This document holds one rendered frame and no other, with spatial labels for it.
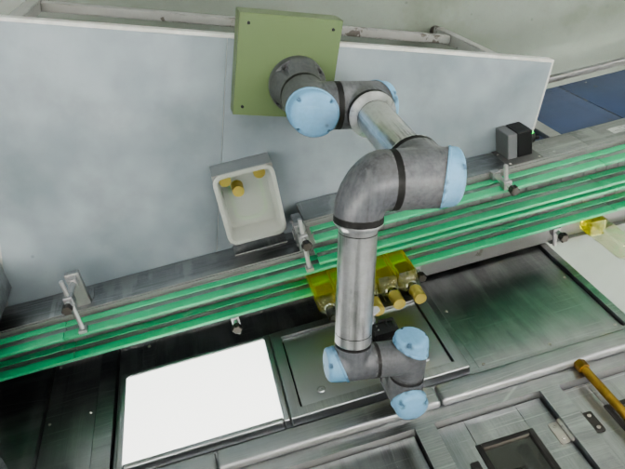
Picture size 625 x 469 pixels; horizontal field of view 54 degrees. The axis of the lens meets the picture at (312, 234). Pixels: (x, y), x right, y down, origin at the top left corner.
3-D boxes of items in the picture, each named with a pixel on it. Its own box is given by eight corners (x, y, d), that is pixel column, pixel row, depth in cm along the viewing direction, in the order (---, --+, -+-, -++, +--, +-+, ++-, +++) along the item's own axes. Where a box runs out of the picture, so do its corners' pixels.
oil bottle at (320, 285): (304, 276, 184) (321, 318, 166) (301, 261, 181) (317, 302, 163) (323, 271, 185) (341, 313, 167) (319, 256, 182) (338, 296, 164)
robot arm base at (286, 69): (272, 51, 156) (279, 63, 148) (329, 59, 161) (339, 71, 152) (264, 108, 164) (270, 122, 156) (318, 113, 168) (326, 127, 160)
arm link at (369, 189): (339, 160, 105) (332, 398, 123) (401, 157, 107) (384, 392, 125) (324, 144, 115) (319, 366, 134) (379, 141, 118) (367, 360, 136)
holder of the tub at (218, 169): (232, 247, 189) (234, 260, 182) (208, 166, 175) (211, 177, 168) (285, 232, 191) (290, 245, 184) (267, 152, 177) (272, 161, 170)
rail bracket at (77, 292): (81, 298, 182) (73, 345, 163) (59, 250, 173) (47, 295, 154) (97, 293, 182) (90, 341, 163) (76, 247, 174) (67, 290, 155)
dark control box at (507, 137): (495, 150, 193) (508, 160, 186) (494, 127, 189) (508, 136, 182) (519, 143, 194) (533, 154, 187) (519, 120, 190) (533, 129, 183)
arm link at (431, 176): (328, 73, 152) (402, 163, 106) (386, 73, 155) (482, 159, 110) (325, 120, 158) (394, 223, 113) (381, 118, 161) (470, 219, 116)
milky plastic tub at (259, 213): (227, 233, 186) (230, 247, 178) (207, 166, 174) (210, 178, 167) (283, 218, 188) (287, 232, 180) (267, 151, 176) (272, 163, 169)
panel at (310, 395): (124, 382, 176) (118, 479, 147) (121, 375, 174) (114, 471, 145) (421, 299, 185) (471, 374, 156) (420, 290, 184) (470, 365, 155)
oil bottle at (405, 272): (378, 256, 187) (403, 296, 169) (376, 241, 184) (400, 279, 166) (395, 251, 187) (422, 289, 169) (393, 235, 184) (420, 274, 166)
